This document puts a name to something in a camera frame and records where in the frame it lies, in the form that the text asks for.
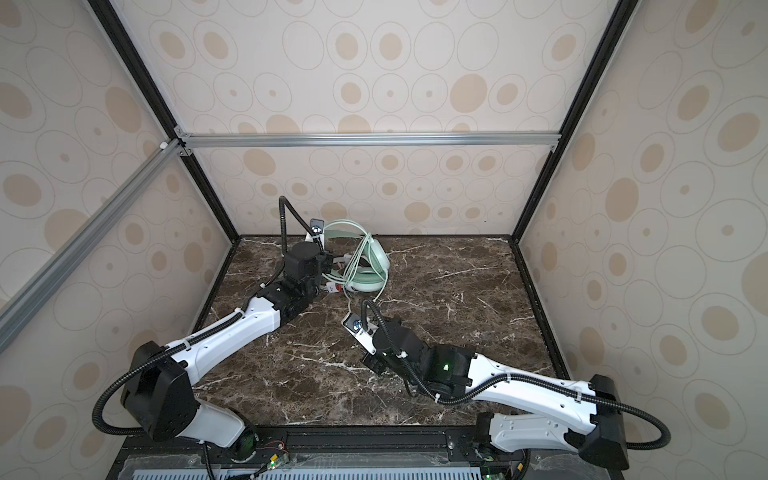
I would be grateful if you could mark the black corner frame post left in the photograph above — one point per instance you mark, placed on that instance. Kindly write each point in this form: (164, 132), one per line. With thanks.
(107, 16)

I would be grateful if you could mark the silver aluminium rail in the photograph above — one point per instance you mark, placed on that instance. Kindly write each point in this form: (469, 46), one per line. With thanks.
(23, 307)
(376, 139)

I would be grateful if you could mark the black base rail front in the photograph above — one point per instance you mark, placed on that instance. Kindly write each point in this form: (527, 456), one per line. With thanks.
(354, 452)

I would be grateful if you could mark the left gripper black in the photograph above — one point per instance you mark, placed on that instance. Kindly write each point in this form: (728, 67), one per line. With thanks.
(329, 262)

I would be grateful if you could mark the black corner frame post right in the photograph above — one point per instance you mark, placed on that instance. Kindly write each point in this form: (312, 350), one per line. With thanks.
(606, 47)

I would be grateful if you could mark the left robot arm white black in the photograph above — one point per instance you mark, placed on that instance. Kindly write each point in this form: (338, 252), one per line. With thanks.
(155, 397)

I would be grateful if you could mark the silver aluminium rail back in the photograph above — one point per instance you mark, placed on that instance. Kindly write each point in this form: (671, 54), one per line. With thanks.
(376, 139)

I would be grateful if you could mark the mint green headphones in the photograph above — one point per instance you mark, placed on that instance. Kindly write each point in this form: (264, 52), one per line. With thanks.
(366, 269)

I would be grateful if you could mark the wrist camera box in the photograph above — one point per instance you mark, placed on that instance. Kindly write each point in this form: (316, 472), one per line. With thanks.
(316, 232)
(363, 335)

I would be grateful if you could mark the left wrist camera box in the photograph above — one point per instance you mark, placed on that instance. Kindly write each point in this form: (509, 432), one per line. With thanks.
(316, 232)

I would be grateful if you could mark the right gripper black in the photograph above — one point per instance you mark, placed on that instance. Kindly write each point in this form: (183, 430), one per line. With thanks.
(367, 360)

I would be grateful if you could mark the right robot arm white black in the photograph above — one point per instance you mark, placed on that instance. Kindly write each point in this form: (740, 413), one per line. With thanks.
(582, 417)

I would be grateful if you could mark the silver aluminium rail left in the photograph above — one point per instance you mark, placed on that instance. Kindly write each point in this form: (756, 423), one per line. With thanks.
(23, 307)

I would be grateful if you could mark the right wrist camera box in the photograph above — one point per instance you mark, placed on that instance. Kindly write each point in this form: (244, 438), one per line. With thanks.
(363, 335)

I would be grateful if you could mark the black corner frame post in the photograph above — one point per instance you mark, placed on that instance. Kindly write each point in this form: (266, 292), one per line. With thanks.
(606, 47)
(107, 16)

